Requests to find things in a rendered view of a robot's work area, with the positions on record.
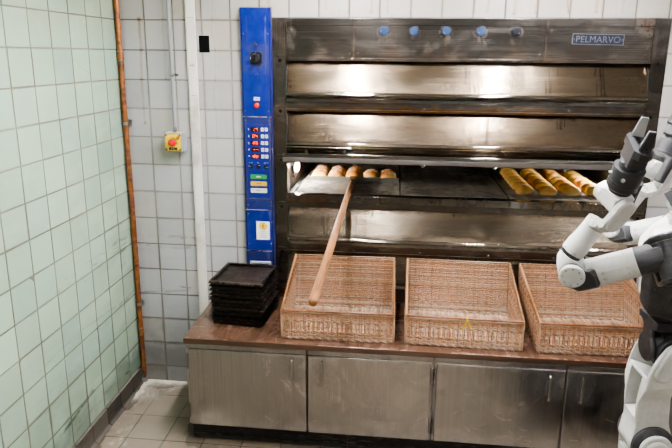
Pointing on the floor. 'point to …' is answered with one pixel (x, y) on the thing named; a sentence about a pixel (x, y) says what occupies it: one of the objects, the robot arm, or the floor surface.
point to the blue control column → (261, 74)
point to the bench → (396, 391)
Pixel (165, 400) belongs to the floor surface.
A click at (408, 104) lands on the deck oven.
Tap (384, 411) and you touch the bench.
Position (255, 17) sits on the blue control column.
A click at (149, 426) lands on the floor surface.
